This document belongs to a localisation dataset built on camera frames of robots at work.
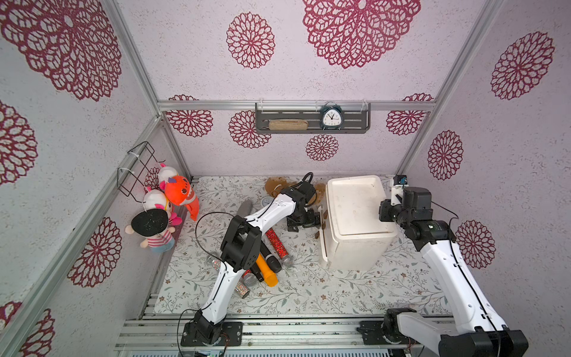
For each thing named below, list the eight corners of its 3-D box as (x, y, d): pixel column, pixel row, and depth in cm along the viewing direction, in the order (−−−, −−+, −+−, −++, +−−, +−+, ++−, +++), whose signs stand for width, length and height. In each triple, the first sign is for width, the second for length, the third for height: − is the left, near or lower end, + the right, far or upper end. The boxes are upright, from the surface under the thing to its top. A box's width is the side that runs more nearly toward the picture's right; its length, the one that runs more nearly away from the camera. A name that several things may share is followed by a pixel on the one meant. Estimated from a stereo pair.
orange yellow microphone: (270, 289, 85) (269, 286, 82) (251, 263, 92) (250, 259, 89) (280, 282, 87) (280, 278, 84) (261, 256, 94) (261, 252, 91)
